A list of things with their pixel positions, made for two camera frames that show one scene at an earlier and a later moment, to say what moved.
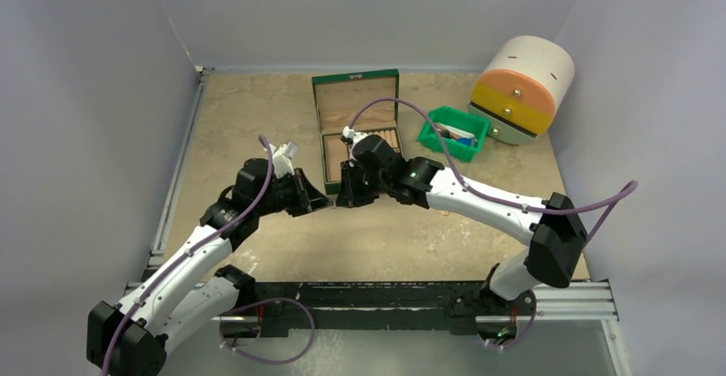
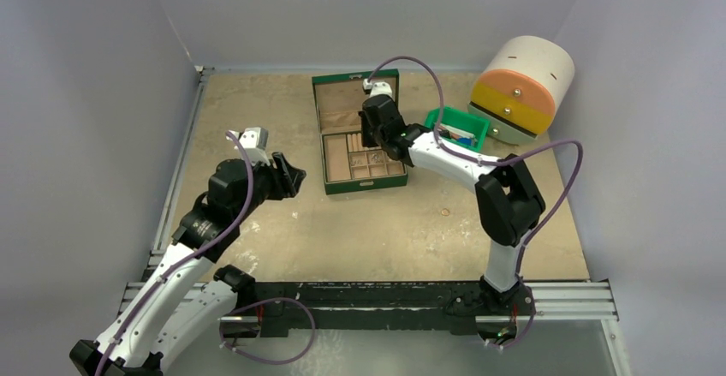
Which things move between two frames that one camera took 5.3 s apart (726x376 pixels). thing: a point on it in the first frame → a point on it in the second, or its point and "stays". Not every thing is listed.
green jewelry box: x=336 y=98 stays
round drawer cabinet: x=521 y=87 stays
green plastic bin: x=462 y=133 stays
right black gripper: x=356 y=182 → x=370 y=122
